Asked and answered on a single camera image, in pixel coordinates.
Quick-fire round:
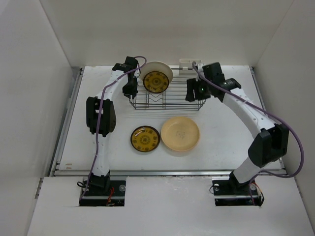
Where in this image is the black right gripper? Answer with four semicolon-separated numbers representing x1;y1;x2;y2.
185;77;213;102

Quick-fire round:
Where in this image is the black wire dish rack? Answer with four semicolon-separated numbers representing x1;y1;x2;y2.
129;65;206;111

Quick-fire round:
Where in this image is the brown yellow patterned plate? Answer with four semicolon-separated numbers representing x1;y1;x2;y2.
130;125;161;152

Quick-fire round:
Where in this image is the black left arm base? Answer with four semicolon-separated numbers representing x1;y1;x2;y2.
77;175;126;207

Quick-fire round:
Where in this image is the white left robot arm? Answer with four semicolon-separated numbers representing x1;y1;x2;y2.
82;56;141;192

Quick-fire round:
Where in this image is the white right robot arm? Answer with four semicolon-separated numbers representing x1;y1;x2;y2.
186;61;289;195

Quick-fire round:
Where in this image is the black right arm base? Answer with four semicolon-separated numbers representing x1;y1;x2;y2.
209;178;265;207

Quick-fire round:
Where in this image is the white cutlery holder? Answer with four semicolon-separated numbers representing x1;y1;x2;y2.
179;59;202;73

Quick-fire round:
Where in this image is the cream plate rear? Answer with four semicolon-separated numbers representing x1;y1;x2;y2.
139;61;173;82

